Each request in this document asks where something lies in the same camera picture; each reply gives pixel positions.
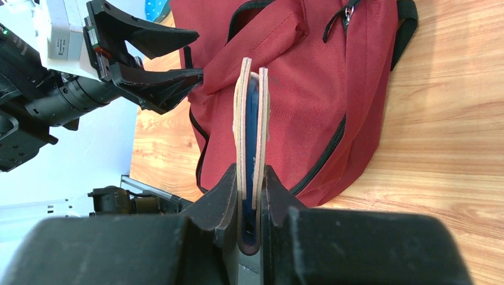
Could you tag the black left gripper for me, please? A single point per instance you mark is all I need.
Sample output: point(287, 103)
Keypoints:
point(106, 31)

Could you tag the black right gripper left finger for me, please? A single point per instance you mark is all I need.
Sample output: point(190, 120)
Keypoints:
point(196, 246)

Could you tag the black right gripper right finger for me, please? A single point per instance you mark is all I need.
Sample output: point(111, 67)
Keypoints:
point(302, 245)

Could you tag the brown leather wallet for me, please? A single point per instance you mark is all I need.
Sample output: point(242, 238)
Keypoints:
point(250, 129)

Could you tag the red backpack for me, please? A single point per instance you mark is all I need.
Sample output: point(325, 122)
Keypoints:
point(329, 64)

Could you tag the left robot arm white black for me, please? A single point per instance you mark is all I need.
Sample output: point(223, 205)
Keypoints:
point(24, 79)

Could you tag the blue polka dot plate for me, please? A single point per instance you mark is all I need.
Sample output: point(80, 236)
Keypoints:
point(157, 10)

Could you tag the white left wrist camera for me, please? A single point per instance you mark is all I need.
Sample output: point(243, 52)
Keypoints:
point(60, 38)

